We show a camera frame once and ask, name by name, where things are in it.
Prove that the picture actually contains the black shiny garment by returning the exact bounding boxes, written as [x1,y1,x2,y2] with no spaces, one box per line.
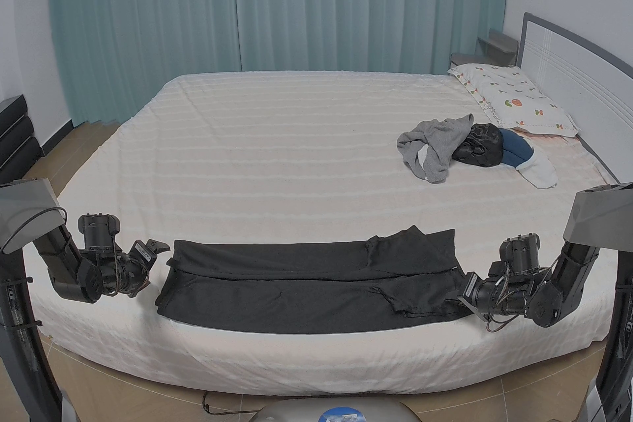
[451,123,505,168]

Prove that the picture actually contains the white garment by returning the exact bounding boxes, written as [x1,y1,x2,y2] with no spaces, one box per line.
[514,152,558,190]

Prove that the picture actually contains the bed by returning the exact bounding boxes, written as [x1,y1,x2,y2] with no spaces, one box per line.
[22,12,633,396]

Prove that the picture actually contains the white printed pillow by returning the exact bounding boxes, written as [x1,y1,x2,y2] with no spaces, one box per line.
[447,63,581,136]

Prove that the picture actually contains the black trousers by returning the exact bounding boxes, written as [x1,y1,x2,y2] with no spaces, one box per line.
[155,225,478,327]

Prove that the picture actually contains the black cable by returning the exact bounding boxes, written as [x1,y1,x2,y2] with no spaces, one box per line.
[0,206,68,255]
[200,390,258,416]

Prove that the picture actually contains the black chest of drawers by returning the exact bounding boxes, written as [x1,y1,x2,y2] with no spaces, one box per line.
[0,95,44,187]

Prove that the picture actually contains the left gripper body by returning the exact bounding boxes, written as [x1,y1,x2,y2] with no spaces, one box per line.
[118,239,159,298]

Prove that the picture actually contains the dark blue garment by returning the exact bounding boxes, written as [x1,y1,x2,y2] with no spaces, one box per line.
[498,129,538,169]

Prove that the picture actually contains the grey garment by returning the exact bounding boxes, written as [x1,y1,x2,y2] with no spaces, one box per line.
[397,113,475,185]

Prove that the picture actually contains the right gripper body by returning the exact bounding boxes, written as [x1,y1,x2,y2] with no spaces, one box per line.
[457,272,500,318]

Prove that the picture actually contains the grey bedside table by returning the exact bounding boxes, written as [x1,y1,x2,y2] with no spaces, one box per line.
[450,28,519,68]

